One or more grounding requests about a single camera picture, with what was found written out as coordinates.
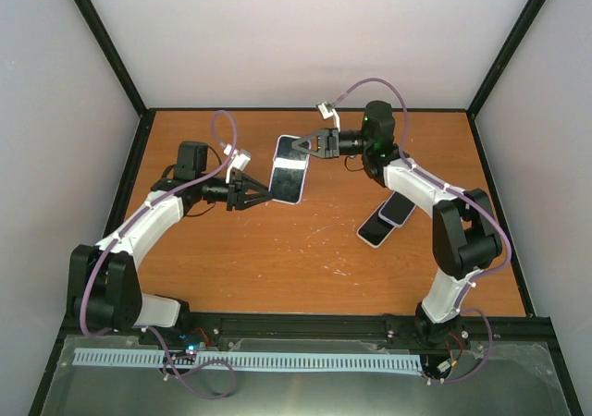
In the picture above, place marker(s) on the purple phone black screen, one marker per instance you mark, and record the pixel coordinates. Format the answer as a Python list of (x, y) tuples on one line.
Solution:
[(290, 175)]

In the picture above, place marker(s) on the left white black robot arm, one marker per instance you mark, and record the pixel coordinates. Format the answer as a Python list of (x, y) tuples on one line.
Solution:
[(104, 291)]

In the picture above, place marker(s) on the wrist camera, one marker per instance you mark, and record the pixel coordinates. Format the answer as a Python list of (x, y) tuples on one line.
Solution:
[(239, 159), (329, 112)]

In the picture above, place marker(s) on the black enclosure frame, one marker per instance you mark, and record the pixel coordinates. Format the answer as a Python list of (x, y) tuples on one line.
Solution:
[(513, 329)]

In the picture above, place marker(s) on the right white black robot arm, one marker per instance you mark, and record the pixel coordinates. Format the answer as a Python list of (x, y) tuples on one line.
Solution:
[(466, 238)]

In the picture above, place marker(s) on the light blue cable duct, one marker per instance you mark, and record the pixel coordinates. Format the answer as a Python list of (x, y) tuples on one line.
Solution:
[(256, 362)]

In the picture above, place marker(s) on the phone in white case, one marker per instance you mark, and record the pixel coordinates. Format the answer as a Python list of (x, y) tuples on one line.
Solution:
[(374, 230)]

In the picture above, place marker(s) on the phone in lilac case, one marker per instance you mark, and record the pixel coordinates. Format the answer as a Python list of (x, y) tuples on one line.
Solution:
[(396, 209)]

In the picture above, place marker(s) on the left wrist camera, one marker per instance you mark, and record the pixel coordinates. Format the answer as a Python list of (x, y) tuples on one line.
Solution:
[(239, 159)]

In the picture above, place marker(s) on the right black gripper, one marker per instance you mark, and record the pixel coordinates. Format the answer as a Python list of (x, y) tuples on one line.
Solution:
[(327, 143)]

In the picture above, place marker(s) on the black mounting rail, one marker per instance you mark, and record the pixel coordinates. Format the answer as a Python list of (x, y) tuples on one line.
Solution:
[(387, 331)]

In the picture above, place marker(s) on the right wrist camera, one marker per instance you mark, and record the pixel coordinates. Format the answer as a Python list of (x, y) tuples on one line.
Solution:
[(329, 112)]

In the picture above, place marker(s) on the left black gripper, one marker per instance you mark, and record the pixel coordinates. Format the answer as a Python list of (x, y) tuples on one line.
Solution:
[(237, 199)]

